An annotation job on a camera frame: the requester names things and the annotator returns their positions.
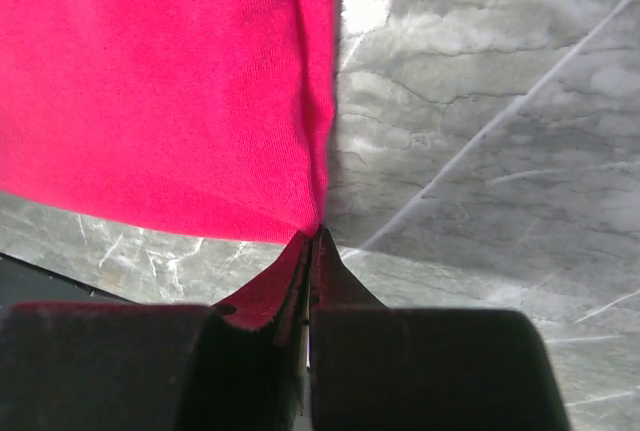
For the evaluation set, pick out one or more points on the red t-shirt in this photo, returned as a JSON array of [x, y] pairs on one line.
[[181, 120]]

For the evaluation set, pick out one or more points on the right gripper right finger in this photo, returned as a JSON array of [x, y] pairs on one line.
[[375, 367]]

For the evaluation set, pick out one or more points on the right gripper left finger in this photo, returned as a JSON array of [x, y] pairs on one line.
[[234, 365]]

